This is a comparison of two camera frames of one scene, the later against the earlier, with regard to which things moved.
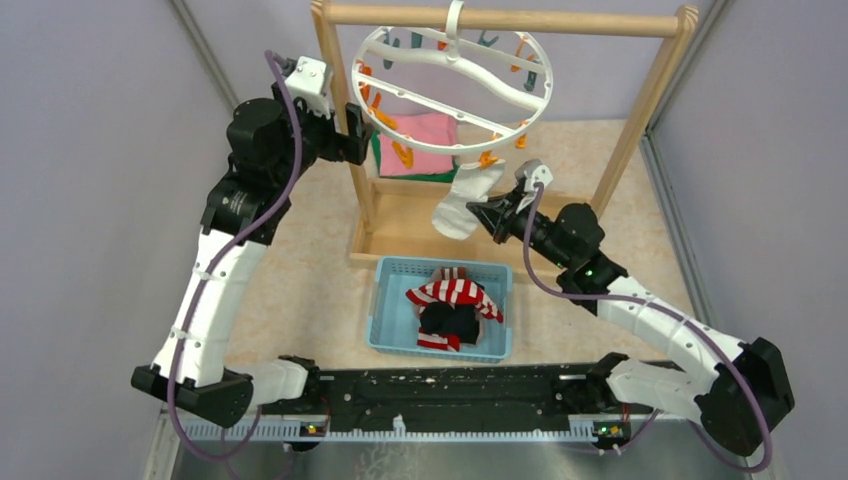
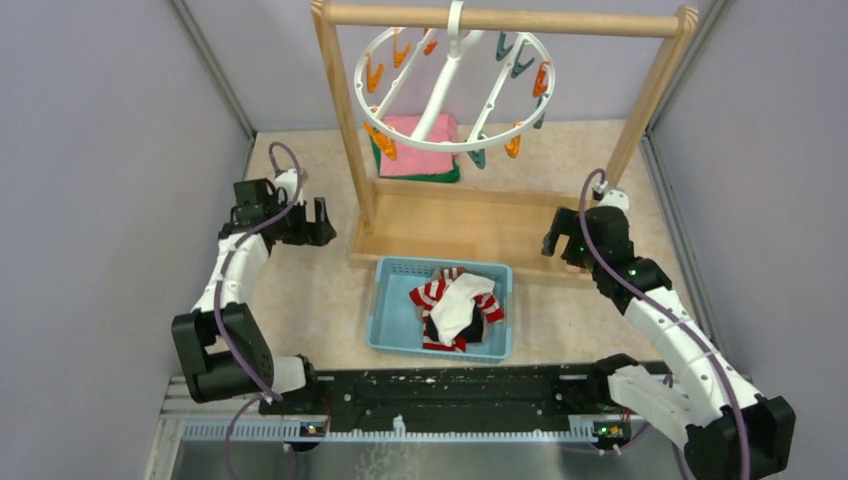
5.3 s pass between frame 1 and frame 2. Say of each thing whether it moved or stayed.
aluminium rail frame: stayed
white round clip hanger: moved
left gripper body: moved
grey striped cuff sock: stayed
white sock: moved
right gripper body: moved
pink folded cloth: stayed
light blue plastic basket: stayed
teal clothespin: moved
